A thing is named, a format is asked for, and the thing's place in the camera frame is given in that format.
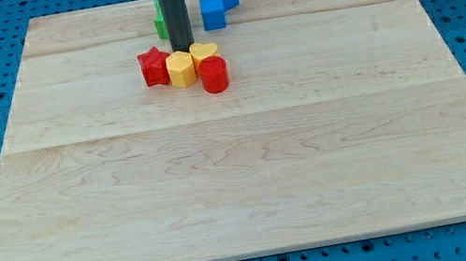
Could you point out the red cylinder block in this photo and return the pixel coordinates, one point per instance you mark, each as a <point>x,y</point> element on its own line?
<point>213,72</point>

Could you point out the yellow hexagon block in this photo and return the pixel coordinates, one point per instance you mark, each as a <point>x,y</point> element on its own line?
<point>180,69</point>

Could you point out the yellow heart block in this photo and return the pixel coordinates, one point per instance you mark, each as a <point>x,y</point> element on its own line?
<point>200,51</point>

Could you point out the red star block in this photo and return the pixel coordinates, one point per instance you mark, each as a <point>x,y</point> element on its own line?
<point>153,64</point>

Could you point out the light wooden board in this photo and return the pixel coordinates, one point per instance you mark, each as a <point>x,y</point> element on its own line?
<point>343,120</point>

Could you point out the blue cube block front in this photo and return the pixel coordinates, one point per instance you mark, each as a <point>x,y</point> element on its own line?
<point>213,14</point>

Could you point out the green block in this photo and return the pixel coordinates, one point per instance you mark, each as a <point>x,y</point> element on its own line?
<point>159,22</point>

